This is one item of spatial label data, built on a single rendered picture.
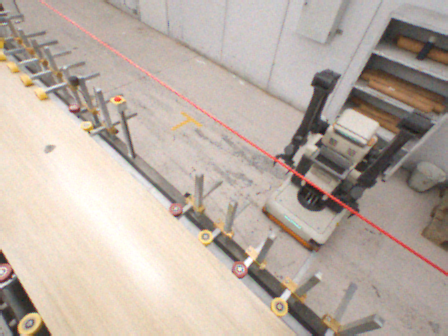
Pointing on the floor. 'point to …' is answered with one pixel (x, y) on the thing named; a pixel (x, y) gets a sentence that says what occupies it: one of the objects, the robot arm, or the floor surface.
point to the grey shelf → (410, 16)
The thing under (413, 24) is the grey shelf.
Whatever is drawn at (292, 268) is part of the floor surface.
